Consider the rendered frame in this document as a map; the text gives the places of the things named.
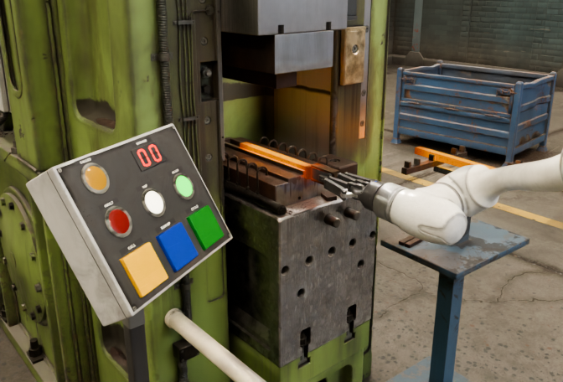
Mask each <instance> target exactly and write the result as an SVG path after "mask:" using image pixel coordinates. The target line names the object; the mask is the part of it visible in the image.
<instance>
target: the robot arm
mask: <svg viewBox="0 0 563 382"><path fill-rule="evenodd" d="M312 178H314V179H316V180H317V181H320V182H322V183H324V188H325V189H327V190H328V191H330V192H331V193H333V194H335V195H337V196H339V197H340V198H341V199H342V200H343V201H345V200H346V198H353V199H355V200H360V202H361V203H362V205H363V206H364V207H365V208H366V209H368V210H370V211H373V212H374V214H375V215H376V216H377V217H379V218H381V219H384V220H386V221H388V222H390V223H391V224H393V225H397V226H398V227H399V228H400V229H401V230H403V231H404V232H406V233H407V234H409V235H412V236H414V237H416V238H417V239H420V240H424V241H426V242H430V243H433V244H437V245H453V244H455V243H457V242H458V241H459V240H460V239H461V238H462V237H463V235H464V233H465V231H466V229H467V217H471V216H474V215H475V214H477V213H479V212H481V211H483V210H485V209H488V208H490V207H493V206H494V205H495V204H496V203H497V202H498V198H499V195H500V194H503V193H506V192H508V191H512V190H520V191H529V192H538V193H551V192H560V191H563V150H562V152H561V154H559V155H557V156H554V157H550V158H547V159H544V160H540V161H535V162H530V163H521V164H515V165H510V166H505V167H501V168H495V169H489V168H487V167H485V166H483V165H468V166H464V167H461V168H459V169H457V170H455V171H453V172H451V173H449V174H447V175H446V176H444V177H443V178H440V179H439V180H438V181H437V182H436V183H434V184H433V185H430V186H427V187H424V188H416V189H415V190H411V189H408V188H406V187H402V186H400V185H397V184H395V183H382V182H380V181H379V180H377V179H370V178H365V177H362V176H359V175H356V174H352V173H347V172H346V173H344V174H342V173H338V178H334V177H332V174H331V173H327V172H325V171H323V170H320V169H317V168H312Z"/></svg>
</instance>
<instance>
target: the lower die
mask: <svg viewBox="0 0 563 382"><path fill-rule="evenodd" d="M227 139H232V140H235V141H237V142H250V143H252V144H255V145H257V146H260V147H264V148H266V149H269V150H272V151H274V152H279V153H280V154H283V155H286V156H288V157H293V158H295V159H297V160H300V161H303V162H305V163H310V164H315V163H317V162H314V161H312V160H307V159H306V158H304V157H299V156H297V155H294V154H291V153H287V152H284V151H282V150H277V149H276V148H274V147H268V146H267V145H264V144H260V143H259V142H254V141H252V140H249V139H246V138H243V137H238V138H231V137H227V138H225V140H227ZM225 152H227V153H229V156H230V155H236V156H237V157H238V160H240V159H241V158H244V159H246V160H247V162H248V164H249V163H252V162H253V163H256V164H257V167H258V168H259V167H261V166H265V167H267V170H268V175H266V170H265V169H264V168H262V169H261V170H260V171H259V191H260V195H262V196H264V197H266V198H268V199H271V200H274V201H276V202H277V203H279V204H283V205H284V206H287V205H290V204H295V203H297V202H300V201H303V200H305V199H310V198H313V197H316V196H318V195H321V192H327V191H328V190H327V189H325V188H324V185H322V184H320V183H316V182H313V181H312V180H311V179H306V178H305V170H303V169H300V168H296V167H293V166H292V165H289V164H286V163H282V162H280V161H277V160H275V159H272V158H269V157H266V156H263V155H260V154H258V153H256V152H252V151H249V150H246V149H244V148H242V147H237V146H235V145H232V144H230V143H228V142H225ZM229 163H230V181H231V182H232V183H235V184H236V159H235V157H232V158H231V159H230V161H229ZM223 167H224V179H226V180H227V155H226V154H225V160H224V161H223ZM248 174H249V187H250V191H252V192H254V193H255V192H256V167H255V165H254V164H252V165H250V166H249V169H248ZM239 182H240V186H241V187H243V188H245V187H246V167H245V161H241V162H240V163H239ZM298 197H301V199H300V200H298Z"/></svg>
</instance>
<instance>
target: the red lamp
mask: <svg viewBox="0 0 563 382"><path fill-rule="evenodd" d="M109 223H110V226H111V228H112V229H113V230H114V231H115V232H117V233H119V234H124V233H126V232H127V231H128V229H129V225H130V223H129V219H128V217H127V215H126V214H125V213H124V212H123V211H121V210H119V209H114V210H112V211H111V212H110V215H109Z"/></svg>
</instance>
